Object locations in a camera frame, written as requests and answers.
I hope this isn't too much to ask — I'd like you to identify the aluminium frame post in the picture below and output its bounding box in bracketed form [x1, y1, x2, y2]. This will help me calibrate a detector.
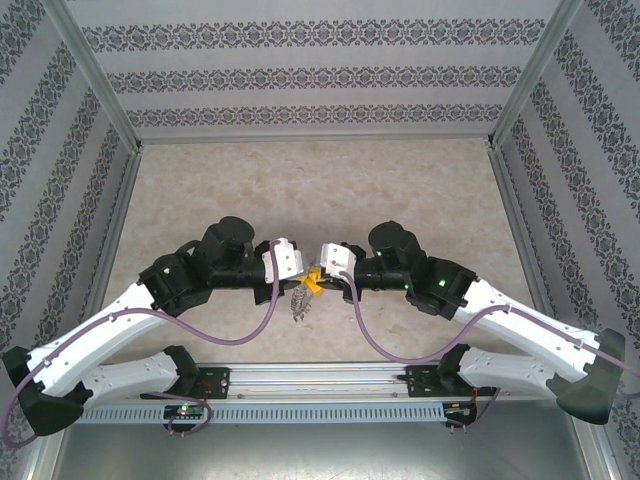
[485, 0, 587, 150]
[39, 0, 146, 151]
[569, 414, 619, 480]

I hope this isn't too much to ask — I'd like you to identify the aluminium frame beam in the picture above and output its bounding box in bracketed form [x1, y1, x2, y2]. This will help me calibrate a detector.
[137, 130, 494, 147]
[485, 139, 559, 326]
[82, 142, 146, 341]

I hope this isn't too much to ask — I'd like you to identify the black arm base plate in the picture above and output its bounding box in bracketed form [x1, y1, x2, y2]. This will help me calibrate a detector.
[197, 366, 231, 400]
[405, 364, 496, 400]

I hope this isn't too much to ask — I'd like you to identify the grey slotted cable duct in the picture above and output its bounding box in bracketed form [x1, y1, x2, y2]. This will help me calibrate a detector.
[82, 403, 481, 425]

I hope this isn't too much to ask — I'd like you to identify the aluminium mounting rail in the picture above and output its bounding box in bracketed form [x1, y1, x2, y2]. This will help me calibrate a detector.
[79, 362, 551, 401]

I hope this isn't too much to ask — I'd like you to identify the grey metal sheet panel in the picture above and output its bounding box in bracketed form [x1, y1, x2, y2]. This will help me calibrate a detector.
[29, 397, 601, 480]

